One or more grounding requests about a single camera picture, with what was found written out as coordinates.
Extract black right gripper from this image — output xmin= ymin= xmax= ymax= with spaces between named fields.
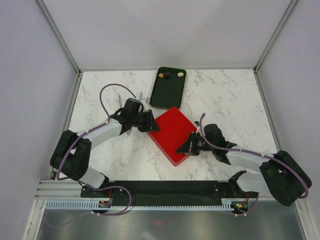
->
xmin=175 ymin=131 xmax=215 ymax=157

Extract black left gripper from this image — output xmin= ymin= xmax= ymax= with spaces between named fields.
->
xmin=131 ymin=110 xmax=160 ymax=134

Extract metal tongs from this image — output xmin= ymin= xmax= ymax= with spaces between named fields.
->
xmin=118 ymin=91 xmax=143 ymax=136

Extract red box lid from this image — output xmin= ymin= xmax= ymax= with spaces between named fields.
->
xmin=146 ymin=106 xmax=198 ymax=166

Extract red chocolate box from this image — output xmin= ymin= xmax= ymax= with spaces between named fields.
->
xmin=148 ymin=133 xmax=190 ymax=167

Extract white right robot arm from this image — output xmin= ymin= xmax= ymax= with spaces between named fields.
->
xmin=176 ymin=124 xmax=312 ymax=207

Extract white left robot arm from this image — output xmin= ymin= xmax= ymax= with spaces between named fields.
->
xmin=50 ymin=98 xmax=160 ymax=197

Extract dark green tray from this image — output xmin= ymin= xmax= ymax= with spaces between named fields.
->
xmin=149 ymin=66 xmax=187 ymax=110

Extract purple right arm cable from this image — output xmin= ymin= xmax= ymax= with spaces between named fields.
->
xmin=199 ymin=112 xmax=310 ymax=218

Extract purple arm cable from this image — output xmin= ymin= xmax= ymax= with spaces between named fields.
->
xmin=199 ymin=112 xmax=310 ymax=218
xmin=45 ymin=83 xmax=137 ymax=229

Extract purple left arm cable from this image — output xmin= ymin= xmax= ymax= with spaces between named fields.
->
xmin=45 ymin=83 xmax=137 ymax=229

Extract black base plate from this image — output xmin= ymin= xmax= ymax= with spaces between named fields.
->
xmin=80 ymin=179 xmax=260 ymax=207

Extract white slotted cable duct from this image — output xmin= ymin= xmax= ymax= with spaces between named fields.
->
xmin=45 ymin=200 xmax=234 ymax=211

